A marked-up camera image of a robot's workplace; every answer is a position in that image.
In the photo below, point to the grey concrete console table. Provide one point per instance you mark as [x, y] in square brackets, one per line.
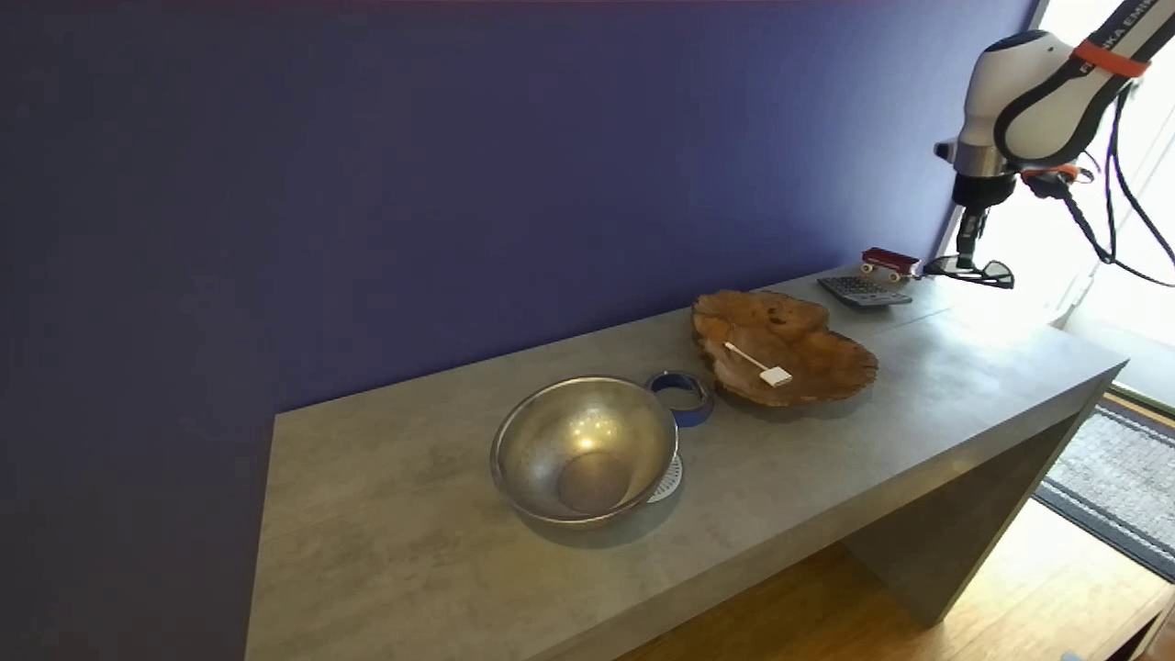
[407, 528]

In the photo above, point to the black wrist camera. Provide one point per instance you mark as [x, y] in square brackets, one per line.
[1042, 186]

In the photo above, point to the small red box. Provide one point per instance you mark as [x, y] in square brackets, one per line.
[890, 259]

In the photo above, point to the brown wooden dish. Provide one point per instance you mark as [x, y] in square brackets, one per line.
[757, 330]

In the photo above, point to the silver metal bowl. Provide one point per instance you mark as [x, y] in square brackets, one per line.
[573, 455]

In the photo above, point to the small grey tray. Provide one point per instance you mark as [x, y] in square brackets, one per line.
[856, 294]

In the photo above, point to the grey door mat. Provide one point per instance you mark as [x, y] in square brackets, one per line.
[1114, 478]

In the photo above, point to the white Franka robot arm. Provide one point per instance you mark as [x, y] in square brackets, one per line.
[1014, 85]

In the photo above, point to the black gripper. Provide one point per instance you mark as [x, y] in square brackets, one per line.
[983, 192]

